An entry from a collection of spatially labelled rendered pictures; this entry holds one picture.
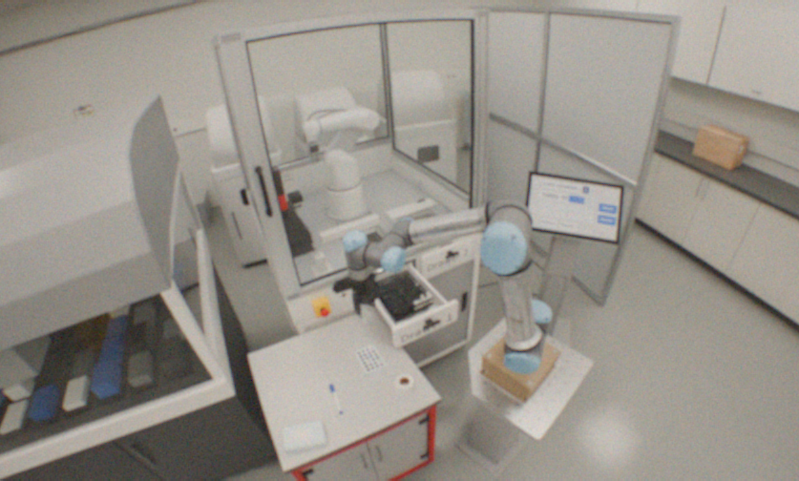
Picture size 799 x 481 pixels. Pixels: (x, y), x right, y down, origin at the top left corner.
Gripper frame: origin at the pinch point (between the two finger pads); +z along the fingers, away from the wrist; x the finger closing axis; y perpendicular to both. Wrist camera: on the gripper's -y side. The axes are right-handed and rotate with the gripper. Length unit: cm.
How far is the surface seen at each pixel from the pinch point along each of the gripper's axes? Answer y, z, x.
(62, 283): -66, -52, -54
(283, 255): -30.9, -19.3, 7.0
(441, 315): 28.2, 8.8, 11.9
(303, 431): -12.3, 17.6, -43.8
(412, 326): 18.2, 7.8, 3.6
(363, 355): -0.5, 18.3, -5.5
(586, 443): 116, 98, 1
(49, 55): -388, -131, 163
